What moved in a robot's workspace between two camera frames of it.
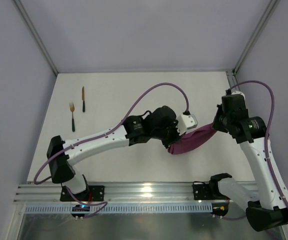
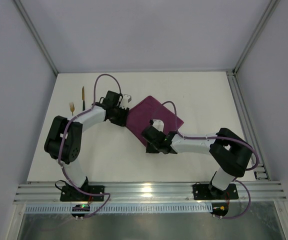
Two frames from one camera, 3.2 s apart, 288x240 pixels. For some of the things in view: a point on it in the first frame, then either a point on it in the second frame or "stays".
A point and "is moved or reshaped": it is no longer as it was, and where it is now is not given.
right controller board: x=220 y=208 stays
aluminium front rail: x=114 y=192 stays
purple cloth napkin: x=190 y=141 is moved or reshaped
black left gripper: x=171 y=137 → x=122 y=115
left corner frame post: x=24 y=13 stays
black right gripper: x=217 y=120 → x=149 y=138
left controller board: x=80 y=208 stays
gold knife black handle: x=83 y=99 stays
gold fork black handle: x=72 y=108 stays
